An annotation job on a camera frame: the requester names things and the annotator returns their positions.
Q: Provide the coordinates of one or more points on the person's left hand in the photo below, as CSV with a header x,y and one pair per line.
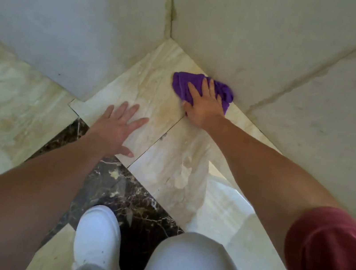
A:
x,y
111,132

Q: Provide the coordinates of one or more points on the person's right hand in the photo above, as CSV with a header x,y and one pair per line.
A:
x,y
204,108

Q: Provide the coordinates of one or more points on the person's left middle finger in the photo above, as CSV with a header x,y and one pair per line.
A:
x,y
128,114

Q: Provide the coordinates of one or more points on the person's right little finger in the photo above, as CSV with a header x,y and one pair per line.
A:
x,y
221,102

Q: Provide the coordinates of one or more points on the person's left little finger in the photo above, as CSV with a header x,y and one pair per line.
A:
x,y
108,112

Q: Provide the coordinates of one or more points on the person's left thumb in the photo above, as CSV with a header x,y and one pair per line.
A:
x,y
125,151

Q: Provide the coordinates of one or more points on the person's right thumb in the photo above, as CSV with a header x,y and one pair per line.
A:
x,y
187,107

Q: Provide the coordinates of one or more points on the person's right middle finger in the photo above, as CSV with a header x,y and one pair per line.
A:
x,y
205,87

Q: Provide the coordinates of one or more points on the purple cleaning cloth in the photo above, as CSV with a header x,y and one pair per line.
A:
x,y
181,85

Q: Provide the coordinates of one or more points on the person's right forearm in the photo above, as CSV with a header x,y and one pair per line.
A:
x,y
268,178

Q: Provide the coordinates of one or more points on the person's left forearm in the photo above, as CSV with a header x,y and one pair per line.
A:
x,y
16,202

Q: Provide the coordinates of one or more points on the white shoe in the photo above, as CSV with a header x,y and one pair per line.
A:
x,y
96,238

